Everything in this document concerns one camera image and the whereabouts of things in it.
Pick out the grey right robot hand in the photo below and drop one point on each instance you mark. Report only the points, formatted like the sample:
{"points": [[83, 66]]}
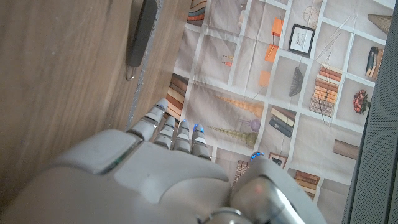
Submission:
{"points": [[146, 180]]}

